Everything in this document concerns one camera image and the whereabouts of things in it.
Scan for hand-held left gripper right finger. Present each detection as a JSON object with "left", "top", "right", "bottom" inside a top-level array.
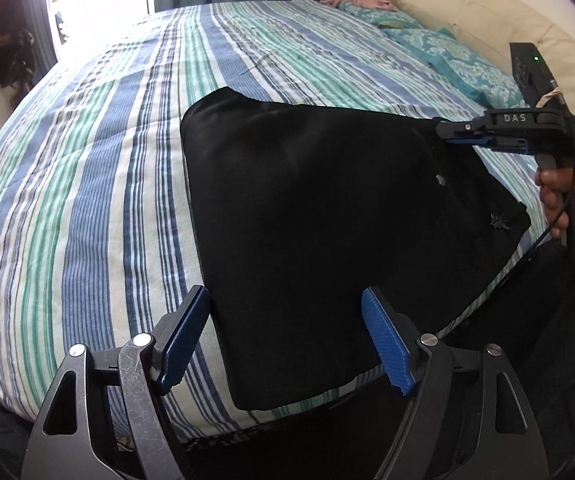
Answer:
[{"left": 361, "top": 286, "right": 551, "bottom": 480}]

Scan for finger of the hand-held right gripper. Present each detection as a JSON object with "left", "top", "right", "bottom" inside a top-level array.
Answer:
[
  {"left": 448, "top": 134, "right": 533, "bottom": 156},
  {"left": 436, "top": 114, "right": 493, "bottom": 143}
]

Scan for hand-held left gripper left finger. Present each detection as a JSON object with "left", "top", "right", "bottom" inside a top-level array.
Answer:
[{"left": 20, "top": 284, "right": 211, "bottom": 480}]

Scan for black pants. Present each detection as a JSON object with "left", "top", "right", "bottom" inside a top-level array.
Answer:
[{"left": 180, "top": 86, "right": 532, "bottom": 411}]

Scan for person's right hand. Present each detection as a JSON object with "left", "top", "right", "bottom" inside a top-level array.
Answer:
[{"left": 535, "top": 164, "right": 575, "bottom": 241}]

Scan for large teal patterned pillow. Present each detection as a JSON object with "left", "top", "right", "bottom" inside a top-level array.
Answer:
[{"left": 382, "top": 27, "right": 529, "bottom": 109}]

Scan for cream padded headboard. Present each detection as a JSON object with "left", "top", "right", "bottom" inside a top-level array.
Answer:
[{"left": 367, "top": 0, "right": 575, "bottom": 162}]

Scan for small teal patterned pillow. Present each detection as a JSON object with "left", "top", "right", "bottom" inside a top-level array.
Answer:
[{"left": 339, "top": 0, "right": 421, "bottom": 29}]

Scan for striped bed sheet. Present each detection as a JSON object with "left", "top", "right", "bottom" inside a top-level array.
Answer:
[{"left": 0, "top": 0, "right": 558, "bottom": 442}]

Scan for black cable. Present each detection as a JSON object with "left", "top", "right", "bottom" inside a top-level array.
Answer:
[{"left": 437, "top": 157, "right": 575, "bottom": 341}]

